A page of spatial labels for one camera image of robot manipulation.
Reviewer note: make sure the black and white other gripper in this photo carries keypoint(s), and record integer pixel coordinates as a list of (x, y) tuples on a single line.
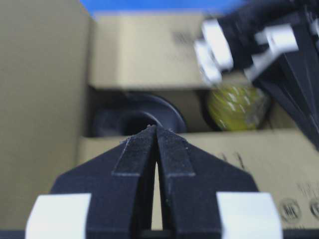
[(276, 45)]

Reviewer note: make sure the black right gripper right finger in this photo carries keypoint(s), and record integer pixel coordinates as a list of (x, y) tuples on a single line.
[(208, 198)]

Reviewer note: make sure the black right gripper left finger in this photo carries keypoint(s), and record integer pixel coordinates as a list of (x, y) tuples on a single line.
[(107, 197)]

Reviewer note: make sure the brown cardboard box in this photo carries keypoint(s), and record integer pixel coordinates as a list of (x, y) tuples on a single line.
[(50, 63)]

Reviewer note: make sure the black round object in box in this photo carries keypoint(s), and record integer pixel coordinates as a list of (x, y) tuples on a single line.
[(132, 113)]

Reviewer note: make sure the blue table mat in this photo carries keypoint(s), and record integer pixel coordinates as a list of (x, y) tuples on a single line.
[(99, 8)]

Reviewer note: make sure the yellow cable spool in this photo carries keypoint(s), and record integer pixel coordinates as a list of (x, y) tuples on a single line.
[(237, 108)]

